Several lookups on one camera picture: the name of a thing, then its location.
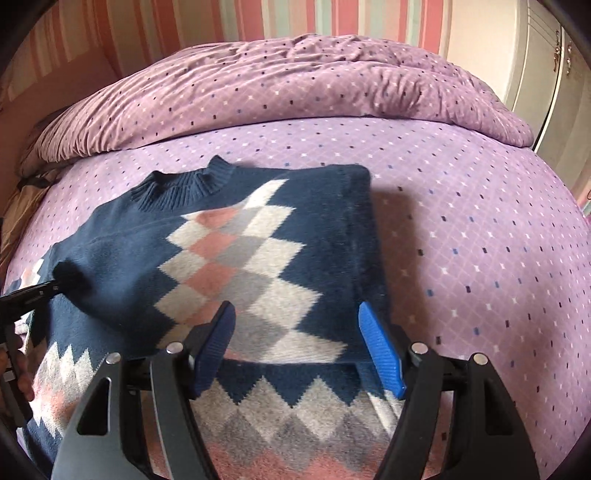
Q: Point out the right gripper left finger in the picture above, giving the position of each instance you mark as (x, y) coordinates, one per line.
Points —
(134, 408)

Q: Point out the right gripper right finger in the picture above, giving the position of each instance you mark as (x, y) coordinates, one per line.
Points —
(458, 421)

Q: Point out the navy argyle knit sweater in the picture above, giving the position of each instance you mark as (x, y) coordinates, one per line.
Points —
(296, 252)

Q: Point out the person left hand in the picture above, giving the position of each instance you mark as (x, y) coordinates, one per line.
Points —
(25, 383)

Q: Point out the tan pillow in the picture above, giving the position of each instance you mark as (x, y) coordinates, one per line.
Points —
(21, 207)

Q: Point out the purple dotted bed sheet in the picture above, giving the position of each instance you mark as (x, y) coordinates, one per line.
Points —
(483, 248)

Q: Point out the pink headboard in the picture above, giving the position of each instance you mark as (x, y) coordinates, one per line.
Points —
(68, 84)

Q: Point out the purple dotted folded duvet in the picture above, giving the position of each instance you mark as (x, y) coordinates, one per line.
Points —
(213, 86)

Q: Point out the white wardrobe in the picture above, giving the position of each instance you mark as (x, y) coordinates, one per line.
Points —
(550, 90)

